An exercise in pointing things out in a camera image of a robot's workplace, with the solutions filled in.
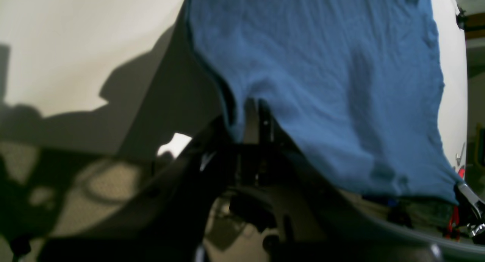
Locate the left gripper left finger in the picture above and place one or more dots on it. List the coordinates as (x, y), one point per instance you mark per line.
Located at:
(165, 222)

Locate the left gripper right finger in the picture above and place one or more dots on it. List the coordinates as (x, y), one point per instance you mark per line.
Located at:
(315, 222)

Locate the blue T-shirt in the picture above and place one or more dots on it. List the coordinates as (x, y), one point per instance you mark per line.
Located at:
(356, 84)

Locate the black table clamp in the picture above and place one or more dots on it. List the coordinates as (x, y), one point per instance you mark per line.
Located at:
(461, 19)

